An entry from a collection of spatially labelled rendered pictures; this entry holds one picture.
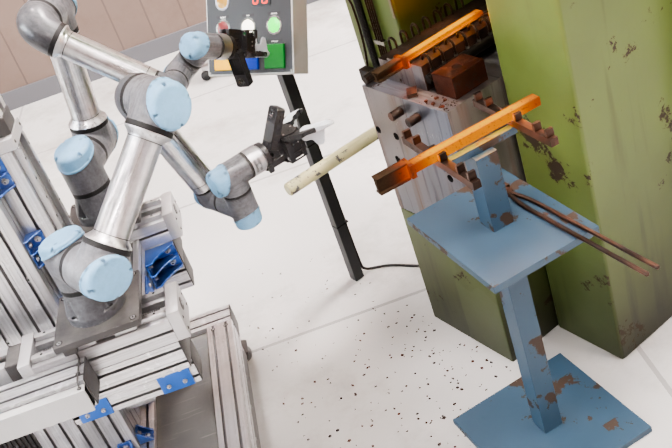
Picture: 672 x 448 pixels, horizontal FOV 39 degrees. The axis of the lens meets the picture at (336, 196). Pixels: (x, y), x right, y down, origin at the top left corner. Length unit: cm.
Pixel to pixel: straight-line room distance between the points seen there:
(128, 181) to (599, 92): 120
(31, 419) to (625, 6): 178
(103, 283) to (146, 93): 44
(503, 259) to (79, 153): 124
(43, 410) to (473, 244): 111
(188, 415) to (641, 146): 154
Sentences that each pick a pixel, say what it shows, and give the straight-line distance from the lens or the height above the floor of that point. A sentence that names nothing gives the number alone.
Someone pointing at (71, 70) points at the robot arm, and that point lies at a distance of 280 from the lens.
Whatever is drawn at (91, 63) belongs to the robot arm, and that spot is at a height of 128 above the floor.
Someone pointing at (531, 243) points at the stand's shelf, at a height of 74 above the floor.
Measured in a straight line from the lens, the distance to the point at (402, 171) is 215.
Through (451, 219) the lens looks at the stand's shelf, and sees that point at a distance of 242.
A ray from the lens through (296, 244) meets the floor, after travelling 389.
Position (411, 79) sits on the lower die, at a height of 94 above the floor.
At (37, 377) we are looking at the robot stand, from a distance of 252.
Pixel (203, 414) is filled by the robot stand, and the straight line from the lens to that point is 297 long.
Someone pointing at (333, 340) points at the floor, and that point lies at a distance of 335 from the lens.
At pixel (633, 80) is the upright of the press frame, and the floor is 85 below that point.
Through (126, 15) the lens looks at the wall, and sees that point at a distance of 627.
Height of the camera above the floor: 210
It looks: 31 degrees down
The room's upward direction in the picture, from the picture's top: 20 degrees counter-clockwise
